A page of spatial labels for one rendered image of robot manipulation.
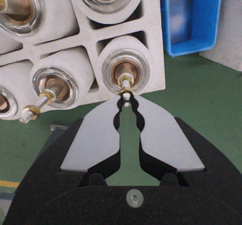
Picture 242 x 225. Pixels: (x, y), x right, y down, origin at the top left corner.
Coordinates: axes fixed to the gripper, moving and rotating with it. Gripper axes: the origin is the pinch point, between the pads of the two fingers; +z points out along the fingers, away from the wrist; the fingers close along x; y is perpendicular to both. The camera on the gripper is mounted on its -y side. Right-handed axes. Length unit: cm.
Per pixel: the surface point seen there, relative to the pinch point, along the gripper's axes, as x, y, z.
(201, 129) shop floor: 34, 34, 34
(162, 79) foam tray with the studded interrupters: 8.0, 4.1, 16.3
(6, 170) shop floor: -67, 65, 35
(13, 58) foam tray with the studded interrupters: -22.5, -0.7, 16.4
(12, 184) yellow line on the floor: -71, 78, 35
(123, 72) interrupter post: -0.3, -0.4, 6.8
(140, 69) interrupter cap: 2.3, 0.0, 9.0
